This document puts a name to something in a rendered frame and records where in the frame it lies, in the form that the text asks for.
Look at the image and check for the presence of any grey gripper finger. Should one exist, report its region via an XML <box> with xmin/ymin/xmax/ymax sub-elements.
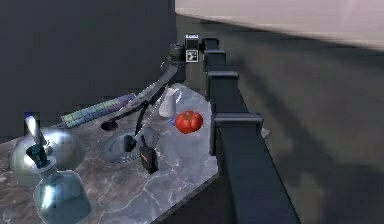
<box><xmin>123</xmin><ymin>87</ymin><xmax>167</xmax><ymax>152</ymax></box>
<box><xmin>100</xmin><ymin>75</ymin><xmax>173</xmax><ymax>132</ymax></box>

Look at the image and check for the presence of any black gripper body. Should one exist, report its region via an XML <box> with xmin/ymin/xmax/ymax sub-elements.
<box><xmin>160</xmin><ymin>43</ymin><xmax>187</xmax><ymax>83</ymax></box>

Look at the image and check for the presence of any grey marble kitchen counter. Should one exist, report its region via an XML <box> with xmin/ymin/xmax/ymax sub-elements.
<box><xmin>0</xmin><ymin>82</ymin><xmax>272</xmax><ymax>224</ymax></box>

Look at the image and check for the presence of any white mug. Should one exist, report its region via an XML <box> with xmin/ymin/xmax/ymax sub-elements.
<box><xmin>158</xmin><ymin>87</ymin><xmax>183</xmax><ymax>119</ymax></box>

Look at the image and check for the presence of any grey round plate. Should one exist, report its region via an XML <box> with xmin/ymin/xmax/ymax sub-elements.
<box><xmin>101</xmin><ymin>126</ymin><xmax>161</xmax><ymax>164</ymax></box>

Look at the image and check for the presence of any red tomato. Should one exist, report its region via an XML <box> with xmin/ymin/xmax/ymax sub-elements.
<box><xmin>174</xmin><ymin>110</ymin><xmax>204</xmax><ymax>135</ymax></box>

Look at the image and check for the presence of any multicoloured long strip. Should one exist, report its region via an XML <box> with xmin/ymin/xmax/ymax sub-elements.
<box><xmin>61</xmin><ymin>93</ymin><xmax>137</xmax><ymax>130</ymax></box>

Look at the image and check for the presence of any silver round bowl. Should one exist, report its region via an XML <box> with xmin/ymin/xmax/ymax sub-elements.
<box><xmin>9</xmin><ymin>127</ymin><xmax>86</xmax><ymax>186</ymax></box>

